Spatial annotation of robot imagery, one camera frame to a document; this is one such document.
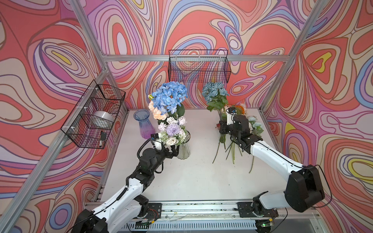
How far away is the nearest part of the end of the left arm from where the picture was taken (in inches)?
23.4

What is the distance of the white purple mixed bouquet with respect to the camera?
0.68 meters

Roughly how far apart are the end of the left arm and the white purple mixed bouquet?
0.03 meters
